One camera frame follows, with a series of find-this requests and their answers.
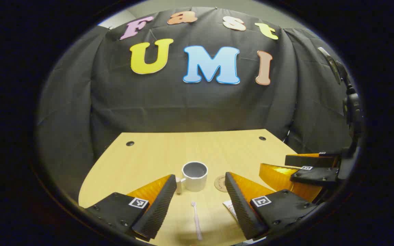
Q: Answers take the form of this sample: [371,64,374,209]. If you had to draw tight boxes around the black backdrop cloth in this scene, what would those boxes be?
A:
[35,6,358,209]

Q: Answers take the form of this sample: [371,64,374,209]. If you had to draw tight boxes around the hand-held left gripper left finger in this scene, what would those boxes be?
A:
[85,174,178,241]

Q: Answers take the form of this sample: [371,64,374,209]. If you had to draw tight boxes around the round brown coaster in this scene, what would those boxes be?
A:
[214,175,230,193]

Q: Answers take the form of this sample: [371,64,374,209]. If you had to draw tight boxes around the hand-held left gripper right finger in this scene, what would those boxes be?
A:
[224,172,319,241]

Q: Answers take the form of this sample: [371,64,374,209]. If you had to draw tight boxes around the pale pink toothbrush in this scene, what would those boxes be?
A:
[191,201,203,241]

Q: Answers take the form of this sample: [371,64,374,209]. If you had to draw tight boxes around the light wooden desktop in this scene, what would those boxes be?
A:
[78,129,298,246]

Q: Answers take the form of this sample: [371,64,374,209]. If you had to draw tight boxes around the white cup with wooden handle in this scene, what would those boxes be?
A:
[176,161,208,195]

